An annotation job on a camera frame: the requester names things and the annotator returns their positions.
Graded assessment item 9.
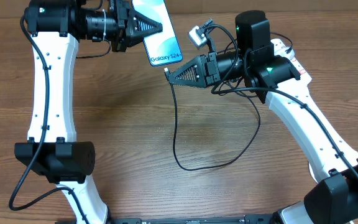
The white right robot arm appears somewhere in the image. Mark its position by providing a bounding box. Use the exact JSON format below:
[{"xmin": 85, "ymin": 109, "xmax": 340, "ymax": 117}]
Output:
[{"xmin": 165, "ymin": 10, "xmax": 358, "ymax": 223}]

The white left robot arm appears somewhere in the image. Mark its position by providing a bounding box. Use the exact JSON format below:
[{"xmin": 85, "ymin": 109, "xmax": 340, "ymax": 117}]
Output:
[{"xmin": 14, "ymin": 1, "xmax": 163, "ymax": 223}]

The black Galaxy smartphone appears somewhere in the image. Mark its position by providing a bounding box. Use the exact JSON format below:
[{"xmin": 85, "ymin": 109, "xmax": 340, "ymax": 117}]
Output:
[{"xmin": 132, "ymin": 0, "xmax": 183, "ymax": 67}]

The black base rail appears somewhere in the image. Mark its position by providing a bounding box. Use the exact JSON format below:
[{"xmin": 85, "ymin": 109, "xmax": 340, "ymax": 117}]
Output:
[{"xmin": 107, "ymin": 214, "xmax": 273, "ymax": 224}]

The white power strip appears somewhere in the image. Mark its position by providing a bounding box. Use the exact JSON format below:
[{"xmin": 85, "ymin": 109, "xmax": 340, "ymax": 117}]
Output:
[{"xmin": 271, "ymin": 39, "xmax": 312, "ymax": 91}]

